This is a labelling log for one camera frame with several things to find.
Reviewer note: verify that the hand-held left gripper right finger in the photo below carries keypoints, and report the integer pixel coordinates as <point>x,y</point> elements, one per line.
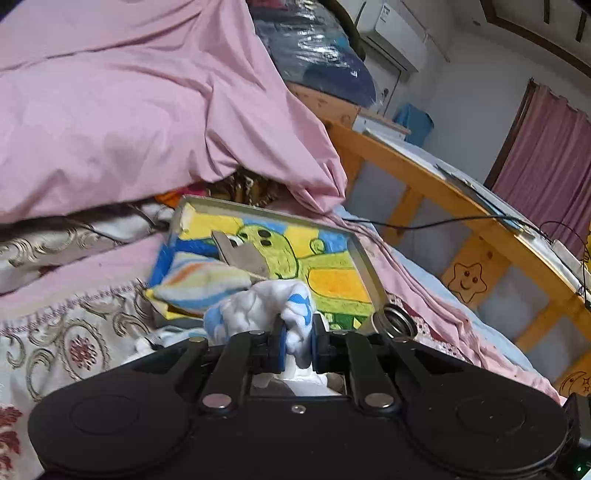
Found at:
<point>316,347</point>

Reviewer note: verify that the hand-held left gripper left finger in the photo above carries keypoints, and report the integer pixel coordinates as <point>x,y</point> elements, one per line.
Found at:
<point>280,347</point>

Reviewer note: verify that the white and blue sock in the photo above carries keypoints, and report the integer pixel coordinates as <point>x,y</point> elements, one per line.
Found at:
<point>258,309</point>

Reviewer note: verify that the grey metal tray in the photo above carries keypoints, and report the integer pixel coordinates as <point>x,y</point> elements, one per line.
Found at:
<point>367,272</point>

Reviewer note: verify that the beige thermos bottle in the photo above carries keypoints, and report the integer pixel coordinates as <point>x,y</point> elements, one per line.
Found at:
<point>392,323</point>

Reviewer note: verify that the colourful cartoon towel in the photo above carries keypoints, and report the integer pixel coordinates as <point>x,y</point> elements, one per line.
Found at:
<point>318,258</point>

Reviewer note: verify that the grey fabric piece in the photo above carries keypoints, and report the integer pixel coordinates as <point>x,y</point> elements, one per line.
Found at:
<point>247,258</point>

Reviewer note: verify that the blue orange striped cloth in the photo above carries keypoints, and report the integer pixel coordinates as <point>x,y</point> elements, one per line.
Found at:
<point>198,284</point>

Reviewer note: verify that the light blue mattress sheet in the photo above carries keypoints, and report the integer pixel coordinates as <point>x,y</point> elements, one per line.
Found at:
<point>466,304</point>

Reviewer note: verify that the grey board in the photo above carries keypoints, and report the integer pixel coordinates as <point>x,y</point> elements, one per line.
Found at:
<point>480,196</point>

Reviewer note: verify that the floral patterned blanket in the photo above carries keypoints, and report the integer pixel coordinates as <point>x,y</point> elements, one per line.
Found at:
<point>55,337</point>

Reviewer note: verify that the white box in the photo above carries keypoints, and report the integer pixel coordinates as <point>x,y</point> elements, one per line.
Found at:
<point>376,125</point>

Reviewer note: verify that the white charger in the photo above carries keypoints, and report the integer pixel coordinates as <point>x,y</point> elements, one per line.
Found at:
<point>569,256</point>

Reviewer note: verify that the pink bed sheet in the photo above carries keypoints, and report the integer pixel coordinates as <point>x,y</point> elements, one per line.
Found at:
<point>138,101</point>

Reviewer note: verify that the plastic-wrapped bedding bundle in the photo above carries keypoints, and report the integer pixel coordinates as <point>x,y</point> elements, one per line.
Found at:
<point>314,50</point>

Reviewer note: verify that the pink curtain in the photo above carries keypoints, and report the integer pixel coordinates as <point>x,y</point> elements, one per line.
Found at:
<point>549,157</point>

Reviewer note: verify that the dark fur cloth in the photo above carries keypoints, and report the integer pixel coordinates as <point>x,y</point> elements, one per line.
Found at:
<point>348,27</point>

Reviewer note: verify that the white air conditioner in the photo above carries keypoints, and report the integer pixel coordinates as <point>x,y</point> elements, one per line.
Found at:
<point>392,34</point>

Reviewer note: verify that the wooden bed frame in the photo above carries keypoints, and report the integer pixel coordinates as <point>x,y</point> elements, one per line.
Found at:
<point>415,170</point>

